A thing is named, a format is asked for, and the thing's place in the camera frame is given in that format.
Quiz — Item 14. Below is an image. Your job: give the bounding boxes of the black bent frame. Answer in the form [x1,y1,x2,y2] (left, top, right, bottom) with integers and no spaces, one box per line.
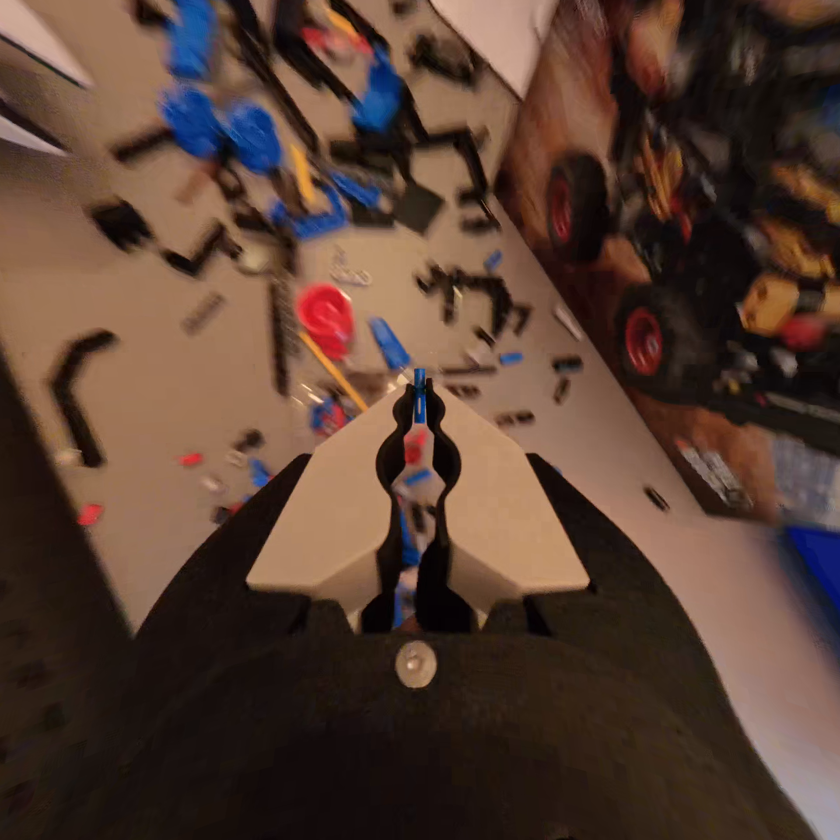
[416,262,534,337]

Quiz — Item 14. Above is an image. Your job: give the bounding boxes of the scattered small pins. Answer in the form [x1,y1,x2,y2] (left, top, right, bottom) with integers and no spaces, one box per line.
[177,249,672,527]

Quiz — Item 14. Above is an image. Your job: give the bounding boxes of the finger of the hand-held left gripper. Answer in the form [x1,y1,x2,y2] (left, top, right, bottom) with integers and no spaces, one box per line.
[0,0,94,91]
[0,97,68,157]

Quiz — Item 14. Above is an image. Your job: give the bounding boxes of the black angled long beam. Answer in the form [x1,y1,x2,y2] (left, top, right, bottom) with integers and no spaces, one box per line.
[47,330,120,469]

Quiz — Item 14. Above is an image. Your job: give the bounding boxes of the black square panel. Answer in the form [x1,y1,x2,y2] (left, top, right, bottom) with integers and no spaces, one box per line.
[394,184,447,235]

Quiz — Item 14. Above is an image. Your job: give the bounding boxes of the black five-hole beam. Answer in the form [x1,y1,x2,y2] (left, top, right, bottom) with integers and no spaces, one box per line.
[112,125,174,163]

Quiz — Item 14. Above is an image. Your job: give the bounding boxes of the clear bag of small pins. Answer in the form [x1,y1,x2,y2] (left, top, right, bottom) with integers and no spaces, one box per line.
[289,315,422,435]

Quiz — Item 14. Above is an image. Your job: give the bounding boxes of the red wheel rim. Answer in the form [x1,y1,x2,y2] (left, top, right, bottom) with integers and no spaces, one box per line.
[295,283,358,360]

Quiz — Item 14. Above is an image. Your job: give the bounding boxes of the blue folded panel piece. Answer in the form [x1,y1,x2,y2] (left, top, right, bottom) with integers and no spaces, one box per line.
[351,49,406,133]

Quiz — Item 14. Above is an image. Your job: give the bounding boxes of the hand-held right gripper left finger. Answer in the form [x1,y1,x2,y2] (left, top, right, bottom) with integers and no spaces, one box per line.
[247,384,421,634]

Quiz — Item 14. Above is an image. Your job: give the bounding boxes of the black connector assembly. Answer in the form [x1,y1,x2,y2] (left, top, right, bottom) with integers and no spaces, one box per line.
[88,200,156,252]

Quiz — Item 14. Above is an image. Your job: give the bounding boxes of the blue wheel rim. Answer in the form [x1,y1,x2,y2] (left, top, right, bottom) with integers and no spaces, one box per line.
[159,85,225,160]
[223,101,284,176]

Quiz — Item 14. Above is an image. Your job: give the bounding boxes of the black studded base plate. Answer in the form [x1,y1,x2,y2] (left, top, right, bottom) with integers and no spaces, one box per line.
[0,341,132,840]

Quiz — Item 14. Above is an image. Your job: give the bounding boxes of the black L-shaped beam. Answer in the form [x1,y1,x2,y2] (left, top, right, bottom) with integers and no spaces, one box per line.
[161,223,242,278]

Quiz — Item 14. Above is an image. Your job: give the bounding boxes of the blue bin of plastic bags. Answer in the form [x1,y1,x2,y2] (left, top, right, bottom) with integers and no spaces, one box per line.
[781,525,840,613]

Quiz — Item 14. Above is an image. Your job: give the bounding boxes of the blue L-shaped beam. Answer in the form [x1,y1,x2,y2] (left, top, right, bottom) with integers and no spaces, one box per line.
[272,190,350,242]

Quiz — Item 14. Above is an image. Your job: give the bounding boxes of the blue bent short beam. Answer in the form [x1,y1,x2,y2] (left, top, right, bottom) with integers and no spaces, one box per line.
[328,171,383,209]

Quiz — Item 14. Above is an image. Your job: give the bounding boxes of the black frame piece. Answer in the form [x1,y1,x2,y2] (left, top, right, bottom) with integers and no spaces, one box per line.
[407,33,481,88]

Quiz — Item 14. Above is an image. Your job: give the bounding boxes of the long yellow axle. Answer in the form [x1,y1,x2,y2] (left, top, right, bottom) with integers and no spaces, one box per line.
[298,331,370,414]

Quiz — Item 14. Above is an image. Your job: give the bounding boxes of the monster truck toy box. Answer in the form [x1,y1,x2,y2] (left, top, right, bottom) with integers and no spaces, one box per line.
[495,0,840,527]

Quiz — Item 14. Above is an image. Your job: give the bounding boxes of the blue rectangular panel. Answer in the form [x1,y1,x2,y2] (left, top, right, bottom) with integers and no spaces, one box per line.
[167,0,219,81]

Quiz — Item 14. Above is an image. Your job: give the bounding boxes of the grey desk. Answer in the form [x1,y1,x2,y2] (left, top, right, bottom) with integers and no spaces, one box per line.
[0,0,840,840]

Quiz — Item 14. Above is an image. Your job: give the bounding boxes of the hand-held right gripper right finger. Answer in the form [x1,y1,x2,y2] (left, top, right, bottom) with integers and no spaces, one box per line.
[413,381,590,634]

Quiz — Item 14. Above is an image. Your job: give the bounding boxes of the grey nine-hole beam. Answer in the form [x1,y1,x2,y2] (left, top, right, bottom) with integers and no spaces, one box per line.
[268,276,294,396]

